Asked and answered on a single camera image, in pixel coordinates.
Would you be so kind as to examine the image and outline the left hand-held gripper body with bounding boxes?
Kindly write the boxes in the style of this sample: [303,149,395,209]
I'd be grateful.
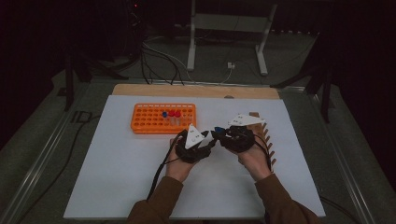
[175,123,216,164]

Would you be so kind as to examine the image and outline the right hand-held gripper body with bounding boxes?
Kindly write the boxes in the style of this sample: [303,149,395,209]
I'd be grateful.
[219,113,266,154]

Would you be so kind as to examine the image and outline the wooden test tube rack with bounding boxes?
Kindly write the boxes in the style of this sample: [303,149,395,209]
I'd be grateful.
[247,111,277,173]

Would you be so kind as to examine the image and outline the orange test tube rack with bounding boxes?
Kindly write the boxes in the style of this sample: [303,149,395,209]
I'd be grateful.
[130,103,197,135]

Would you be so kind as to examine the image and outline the person's right hand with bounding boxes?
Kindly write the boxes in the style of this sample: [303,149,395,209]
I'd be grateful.
[237,139,274,182]

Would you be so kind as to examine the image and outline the person's left hand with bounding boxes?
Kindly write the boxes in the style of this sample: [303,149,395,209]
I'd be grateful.
[164,138,201,183]

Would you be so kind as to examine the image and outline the white power plug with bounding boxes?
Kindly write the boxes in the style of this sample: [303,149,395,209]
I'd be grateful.
[218,61,236,86]

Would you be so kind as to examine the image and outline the white table mat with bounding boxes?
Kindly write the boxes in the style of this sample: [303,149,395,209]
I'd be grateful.
[63,94,326,220]

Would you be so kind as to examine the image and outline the black tripod stand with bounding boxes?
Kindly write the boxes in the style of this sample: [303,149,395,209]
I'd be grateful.
[63,46,129,112]
[270,34,336,124]

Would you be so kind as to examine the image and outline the grey metal stand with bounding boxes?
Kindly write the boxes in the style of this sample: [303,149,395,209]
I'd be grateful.
[186,0,278,77]

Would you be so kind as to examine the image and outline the black device with red light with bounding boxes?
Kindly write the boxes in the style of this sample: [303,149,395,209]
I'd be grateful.
[129,0,148,35]

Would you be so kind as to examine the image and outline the right hand-held gripper cable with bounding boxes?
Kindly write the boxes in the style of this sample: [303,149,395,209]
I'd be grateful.
[253,133,276,174]

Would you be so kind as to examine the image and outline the hand-held gripper cable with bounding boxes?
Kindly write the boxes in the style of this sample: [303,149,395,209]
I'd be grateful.
[146,132,189,202]
[253,133,276,174]

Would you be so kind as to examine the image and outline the left hand-held gripper cable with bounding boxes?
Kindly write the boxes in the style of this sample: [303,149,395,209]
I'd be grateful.
[146,132,189,202]

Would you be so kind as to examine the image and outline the bundle of floor cables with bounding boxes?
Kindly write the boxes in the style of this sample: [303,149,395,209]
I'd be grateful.
[139,36,190,87]

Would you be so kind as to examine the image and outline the black floor cable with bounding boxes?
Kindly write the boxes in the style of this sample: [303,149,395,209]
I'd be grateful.
[15,114,101,224]

